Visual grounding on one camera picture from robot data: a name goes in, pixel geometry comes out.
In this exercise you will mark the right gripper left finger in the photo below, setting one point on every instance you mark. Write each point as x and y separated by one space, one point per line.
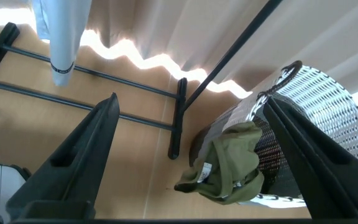
73 174

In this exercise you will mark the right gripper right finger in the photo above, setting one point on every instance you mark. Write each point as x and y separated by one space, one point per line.
328 180

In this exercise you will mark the green garment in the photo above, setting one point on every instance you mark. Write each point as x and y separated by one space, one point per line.
232 161

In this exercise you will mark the pale grey shorts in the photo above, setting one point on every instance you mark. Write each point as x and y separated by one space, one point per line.
62 37

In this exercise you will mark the white laundry basket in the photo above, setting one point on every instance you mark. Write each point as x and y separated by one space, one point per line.
322 102

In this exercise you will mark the black clothes rack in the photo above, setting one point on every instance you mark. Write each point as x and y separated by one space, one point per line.
176 124

